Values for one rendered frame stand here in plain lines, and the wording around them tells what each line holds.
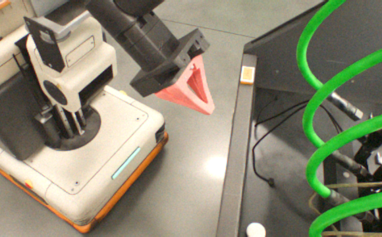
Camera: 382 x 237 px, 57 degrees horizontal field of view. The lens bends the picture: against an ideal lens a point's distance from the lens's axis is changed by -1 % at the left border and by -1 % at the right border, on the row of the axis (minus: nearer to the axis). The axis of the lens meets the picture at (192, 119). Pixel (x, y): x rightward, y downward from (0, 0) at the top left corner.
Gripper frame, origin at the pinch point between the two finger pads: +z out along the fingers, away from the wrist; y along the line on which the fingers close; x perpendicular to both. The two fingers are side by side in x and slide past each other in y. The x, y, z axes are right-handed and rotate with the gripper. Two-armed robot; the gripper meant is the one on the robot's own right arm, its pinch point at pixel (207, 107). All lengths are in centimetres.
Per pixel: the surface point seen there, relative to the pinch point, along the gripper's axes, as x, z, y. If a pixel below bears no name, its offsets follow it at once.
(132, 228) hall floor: 16, 58, -113
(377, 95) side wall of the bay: 52, 46, -3
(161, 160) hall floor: 53, 54, -117
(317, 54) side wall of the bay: 47, 24, -9
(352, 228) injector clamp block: 3.7, 34.7, 2.7
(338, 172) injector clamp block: 13.9, 31.7, -0.2
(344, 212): -8.5, 12.2, 14.8
